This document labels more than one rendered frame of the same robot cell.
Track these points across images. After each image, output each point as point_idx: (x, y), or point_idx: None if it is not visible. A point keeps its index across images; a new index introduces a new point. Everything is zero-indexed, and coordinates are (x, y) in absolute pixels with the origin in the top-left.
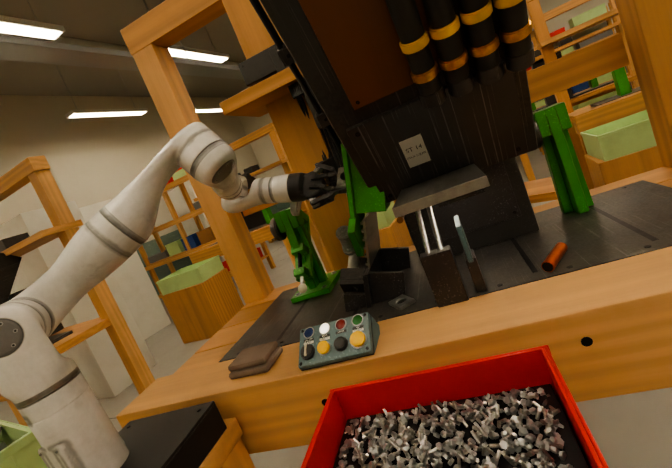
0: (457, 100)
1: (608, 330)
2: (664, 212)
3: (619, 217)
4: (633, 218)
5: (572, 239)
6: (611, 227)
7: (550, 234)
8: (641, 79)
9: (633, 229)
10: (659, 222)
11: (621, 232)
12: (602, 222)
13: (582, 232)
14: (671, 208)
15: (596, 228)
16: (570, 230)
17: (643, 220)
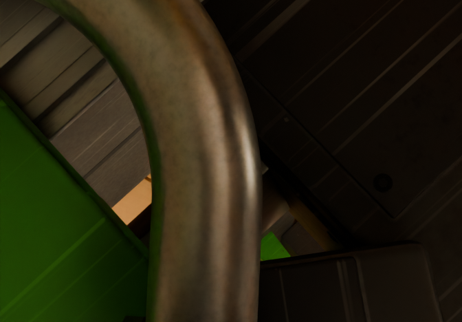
0: None
1: None
2: (131, 163)
3: (141, 130)
4: (128, 148)
5: (75, 135)
6: (105, 148)
7: (115, 85)
8: None
9: (86, 175)
10: (99, 181)
11: (80, 171)
12: (133, 123)
13: (102, 127)
14: (141, 160)
15: (111, 133)
16: (119, 104)
17: (114, 163)
